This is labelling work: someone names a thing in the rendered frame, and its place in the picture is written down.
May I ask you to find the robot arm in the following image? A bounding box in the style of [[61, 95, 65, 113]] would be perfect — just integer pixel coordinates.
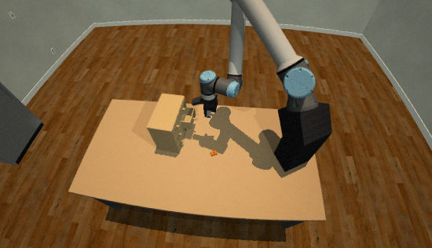
[[192, 0, 319, 112]]

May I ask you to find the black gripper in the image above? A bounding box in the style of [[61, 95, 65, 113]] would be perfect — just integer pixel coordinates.
[[203, 95, 218, 118]]

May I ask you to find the tan chest of drawers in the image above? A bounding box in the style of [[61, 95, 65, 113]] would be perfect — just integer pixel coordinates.
[[147, 93, 185, 153]]

